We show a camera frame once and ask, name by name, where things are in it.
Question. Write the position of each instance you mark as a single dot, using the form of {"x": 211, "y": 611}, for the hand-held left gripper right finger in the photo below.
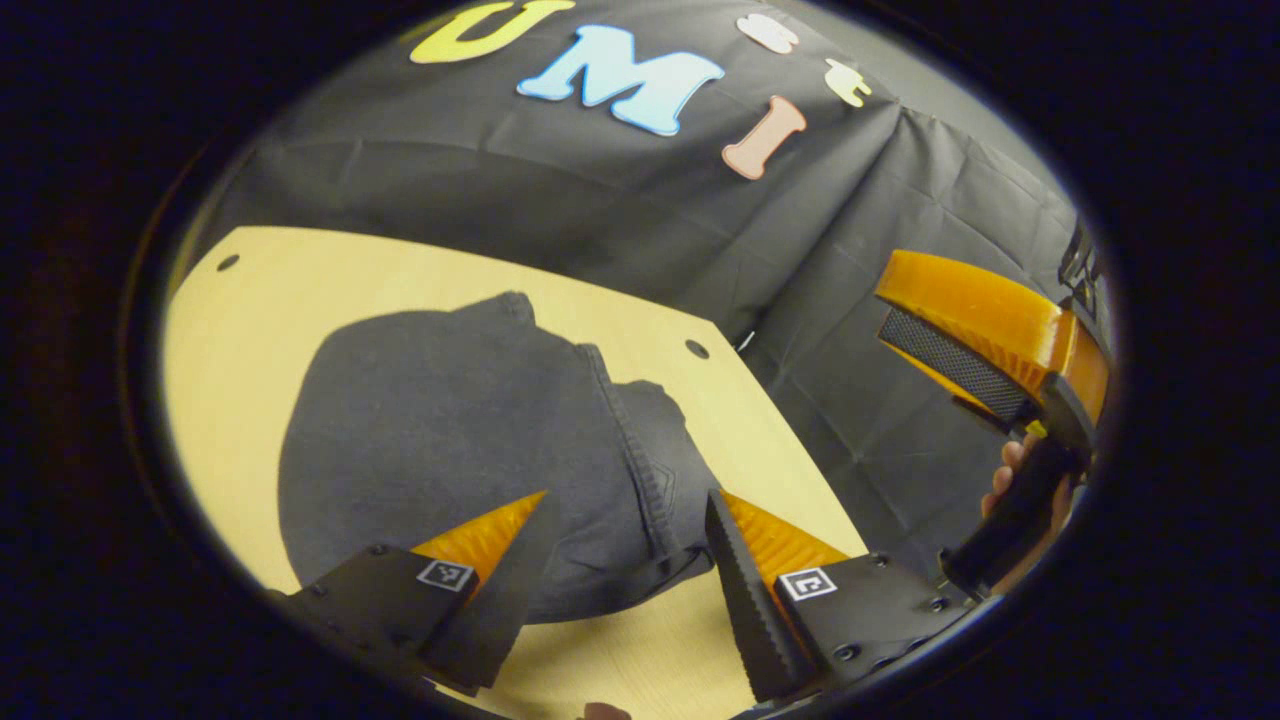
{"x": 745, "y": 610}

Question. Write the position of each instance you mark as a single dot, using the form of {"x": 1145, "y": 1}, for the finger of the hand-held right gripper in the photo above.
{"x": 980, "y": 310}

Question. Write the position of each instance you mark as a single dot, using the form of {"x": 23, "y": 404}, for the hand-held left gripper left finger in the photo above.
{"x": 500, "y": 600}

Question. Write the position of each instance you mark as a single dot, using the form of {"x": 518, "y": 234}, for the dark grey jeans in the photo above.
{"x": 460, "y": 440}

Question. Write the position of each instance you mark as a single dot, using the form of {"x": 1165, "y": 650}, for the black backdrop cloth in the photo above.
{"x": 620, "y": 200}

